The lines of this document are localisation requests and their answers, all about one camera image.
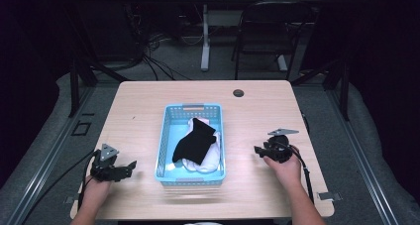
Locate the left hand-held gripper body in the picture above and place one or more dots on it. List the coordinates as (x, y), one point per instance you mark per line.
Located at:
(106, 170)

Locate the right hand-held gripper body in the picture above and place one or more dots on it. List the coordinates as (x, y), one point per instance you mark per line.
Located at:
(280, 148)

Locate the light blue plastic basket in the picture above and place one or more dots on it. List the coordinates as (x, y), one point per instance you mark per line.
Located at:
(167, 134)

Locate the white sock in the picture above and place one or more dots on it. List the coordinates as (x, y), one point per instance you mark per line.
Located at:
(208, 159)

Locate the black sock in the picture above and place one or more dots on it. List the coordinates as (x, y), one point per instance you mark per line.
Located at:
(195, 142)

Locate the person's left hand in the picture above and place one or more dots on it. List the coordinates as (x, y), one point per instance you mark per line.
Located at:
(95, 191)

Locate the person's right hand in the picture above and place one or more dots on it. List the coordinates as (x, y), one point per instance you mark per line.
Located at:
(286, 173)

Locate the white desk foot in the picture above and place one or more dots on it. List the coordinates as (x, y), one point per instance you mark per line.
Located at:
(282, 63)

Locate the black folding chair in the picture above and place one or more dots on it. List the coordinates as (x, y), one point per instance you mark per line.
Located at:
(270, 36)

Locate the white desk leg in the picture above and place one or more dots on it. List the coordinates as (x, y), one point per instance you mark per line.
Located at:
(205, 40)

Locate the metal table bracket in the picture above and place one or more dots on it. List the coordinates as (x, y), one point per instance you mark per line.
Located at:
(328, 196)
(71, 199)

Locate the aluminium floor rail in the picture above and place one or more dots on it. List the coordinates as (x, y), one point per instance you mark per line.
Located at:
(361, 155)
(49, 155)

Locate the black metal stand frame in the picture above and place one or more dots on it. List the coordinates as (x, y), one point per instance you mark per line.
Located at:
(345, 86)
(75, 86)

